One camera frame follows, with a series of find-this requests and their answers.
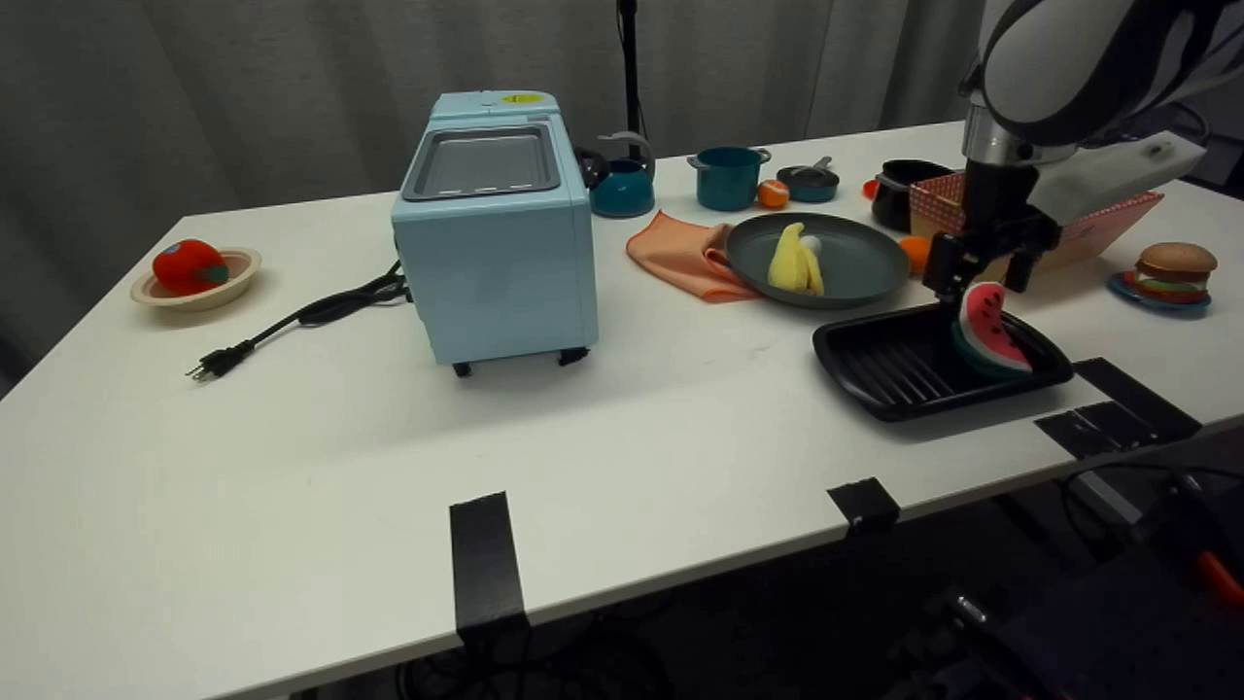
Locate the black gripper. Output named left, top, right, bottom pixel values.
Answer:
left=917, top=156, right=1066, bottom=310

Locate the toy watermelon slice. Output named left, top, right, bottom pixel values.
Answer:
left=951, top=277, right=1038, bottom=380

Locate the yellow toy banana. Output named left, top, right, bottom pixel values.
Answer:
left=764, top=220, right=829, bottom=300

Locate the brown checkered box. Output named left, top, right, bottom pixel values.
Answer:
left=907, top=173, right=1171, bottom=286

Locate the orange toy fruit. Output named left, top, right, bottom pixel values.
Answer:
left=899, top=229, right=937, bottom=282

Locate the black toy pot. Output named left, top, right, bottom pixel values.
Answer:
left=858, top=156, right=964, bottom=238

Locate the black ribbed tray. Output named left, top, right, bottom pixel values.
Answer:
left=808, top=300, right=1079, bottom=424

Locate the grey round plate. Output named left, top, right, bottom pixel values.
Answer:
left=715, top=209, right=913, bottom=314

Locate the blue small plate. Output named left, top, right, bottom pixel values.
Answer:
left=1104, top=270, right=1217, bottom=323

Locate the toy burger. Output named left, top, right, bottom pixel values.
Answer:
left=1121, top=238, right=1220, bottom=310

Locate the teal small frying pan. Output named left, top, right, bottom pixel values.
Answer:
left=775, top=151, right=843, bottom=208

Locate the small black tape square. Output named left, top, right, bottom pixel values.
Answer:
left=823, top=475, right=903, bottom=533

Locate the teal toy pot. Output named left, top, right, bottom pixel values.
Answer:
left=685, top=146, right=777, bottom=214

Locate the teal toy kettle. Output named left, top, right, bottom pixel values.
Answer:
left=574, top=128, right=659, bottom=224

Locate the light blue toaster oven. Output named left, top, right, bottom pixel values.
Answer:
left=387, top=86, right=602, bottom=380

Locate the long black tape strip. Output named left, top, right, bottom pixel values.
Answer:
left=447, top=492, right=532, bottom=644

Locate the beige small plate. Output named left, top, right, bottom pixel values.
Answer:
left=127, top=247, right=264, bottom=314

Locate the red toy tomato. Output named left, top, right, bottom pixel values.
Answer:
left=149, top=238, right=232, bottom=300

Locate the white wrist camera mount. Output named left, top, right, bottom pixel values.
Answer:
left=1026, top=128, right=1208, bottom=226

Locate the black camera tripod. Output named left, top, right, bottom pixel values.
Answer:
left=611, top=0, right=648, bottom=137

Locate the black power cord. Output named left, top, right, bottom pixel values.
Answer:
left=188, top=260, right=413, bottom=387

